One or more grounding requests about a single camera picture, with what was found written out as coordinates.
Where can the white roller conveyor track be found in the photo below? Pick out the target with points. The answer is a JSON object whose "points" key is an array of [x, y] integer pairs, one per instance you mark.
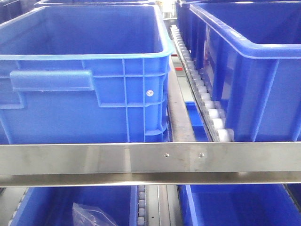
{"points": [[210, 112]]}

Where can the blue crate upper middle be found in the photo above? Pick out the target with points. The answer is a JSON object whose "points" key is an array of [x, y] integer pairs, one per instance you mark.
{"points": [[84, 74]]}

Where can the blue crate upper right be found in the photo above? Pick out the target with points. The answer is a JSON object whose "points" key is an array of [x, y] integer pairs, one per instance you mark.
{"points": [[248, 54]]}

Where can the clear plastic bag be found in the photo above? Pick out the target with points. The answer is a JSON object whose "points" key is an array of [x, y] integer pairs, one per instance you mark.
{"points": [[84, 215]]}

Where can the lower right blue crate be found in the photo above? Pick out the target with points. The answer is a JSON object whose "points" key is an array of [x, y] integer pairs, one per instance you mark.
{"points": [[238, 205]]}

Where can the lower blue crate with bag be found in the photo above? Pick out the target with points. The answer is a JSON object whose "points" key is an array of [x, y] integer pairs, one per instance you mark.
{"points": [[52, 206]]}

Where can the steel divider rail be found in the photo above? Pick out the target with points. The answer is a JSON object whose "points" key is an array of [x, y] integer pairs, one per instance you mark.
{"points": [[180, 123]]}

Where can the steel shelf front rail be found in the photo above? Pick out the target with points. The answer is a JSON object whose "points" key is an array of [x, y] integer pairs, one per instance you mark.
{"points": [[150, 163]]}

